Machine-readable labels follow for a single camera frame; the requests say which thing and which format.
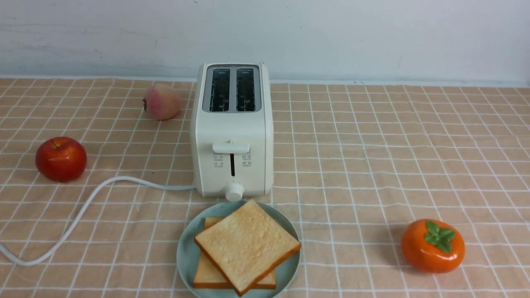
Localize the toast slice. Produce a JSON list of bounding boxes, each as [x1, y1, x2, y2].
[[192, 216, 277, 290], [194, 200, 301, 297]]

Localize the white two-slot toaster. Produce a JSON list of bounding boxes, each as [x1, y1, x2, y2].
[[189, 63, 274, 202]]

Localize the checkered beige tablecloth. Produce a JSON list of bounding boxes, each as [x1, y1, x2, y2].
[[0, 79, 530, 298]]

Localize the pink peach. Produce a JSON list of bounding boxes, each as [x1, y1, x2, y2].
[[142, 84, 184, 121]]

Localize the light blue round plate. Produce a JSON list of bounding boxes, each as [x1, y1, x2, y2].
[[176, 200, 301, 298]]

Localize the orange persimmon with green leaf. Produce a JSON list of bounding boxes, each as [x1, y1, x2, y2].
[[401, 219, 466, 274]]

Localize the red apple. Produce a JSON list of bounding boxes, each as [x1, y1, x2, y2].
[[35, 136, 87, 183]]

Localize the white toaster power cord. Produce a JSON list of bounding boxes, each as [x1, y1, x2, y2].
[[0, 176, 196, 266]]

